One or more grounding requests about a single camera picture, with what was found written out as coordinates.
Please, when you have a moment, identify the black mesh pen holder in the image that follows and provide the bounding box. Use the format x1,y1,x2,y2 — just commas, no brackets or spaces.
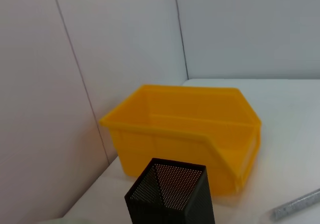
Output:
124,157,216,224

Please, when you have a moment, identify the silver glitter pen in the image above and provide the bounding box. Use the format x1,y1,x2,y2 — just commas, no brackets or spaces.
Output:
271,187,320,221

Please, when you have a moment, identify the yellow plastic storage bin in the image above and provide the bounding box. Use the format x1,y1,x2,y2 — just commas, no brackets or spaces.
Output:
99,84,263,197

